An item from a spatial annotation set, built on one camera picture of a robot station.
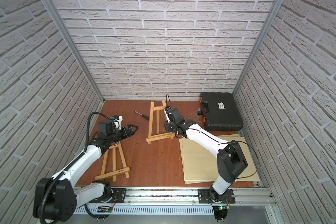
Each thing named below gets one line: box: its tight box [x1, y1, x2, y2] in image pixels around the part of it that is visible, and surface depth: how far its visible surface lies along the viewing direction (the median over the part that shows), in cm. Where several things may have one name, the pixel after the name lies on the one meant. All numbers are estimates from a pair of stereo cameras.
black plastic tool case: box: [199, 92, 244, 132], surface depth 106 cm
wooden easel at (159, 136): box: [145, 100, 175, 145], surface depth 85 cm
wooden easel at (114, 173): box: [95, 141, 131, 182], surface depth 81 cm
